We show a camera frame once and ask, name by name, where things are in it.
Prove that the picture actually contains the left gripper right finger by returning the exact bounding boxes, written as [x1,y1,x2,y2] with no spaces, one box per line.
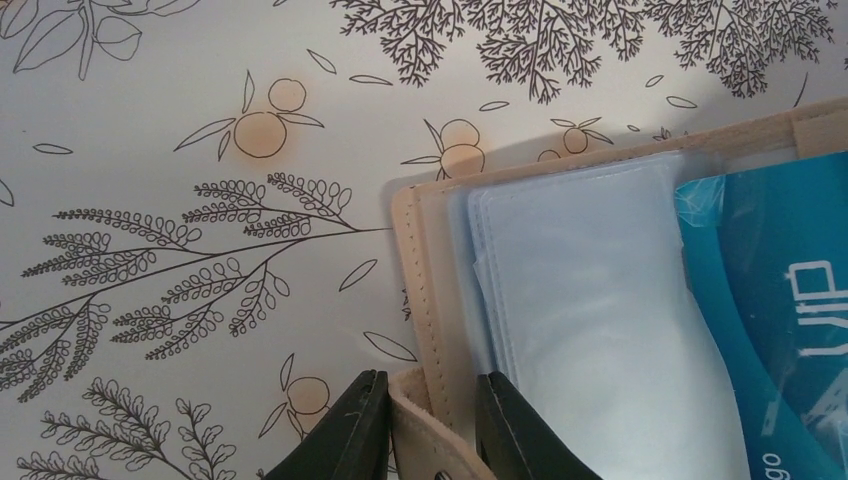
[475,372,600,480]

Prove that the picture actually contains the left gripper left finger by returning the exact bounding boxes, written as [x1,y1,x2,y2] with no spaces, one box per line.
[265,370,390,480]

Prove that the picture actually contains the beige leather card holder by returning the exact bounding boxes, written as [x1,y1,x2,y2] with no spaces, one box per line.
[389,98,847,479]

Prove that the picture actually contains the blue VIP card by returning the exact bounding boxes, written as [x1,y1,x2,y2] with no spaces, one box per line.
[675,152,847,479]

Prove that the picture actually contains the floral patterned table mat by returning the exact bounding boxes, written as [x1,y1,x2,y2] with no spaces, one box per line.
[1,1,847,479]

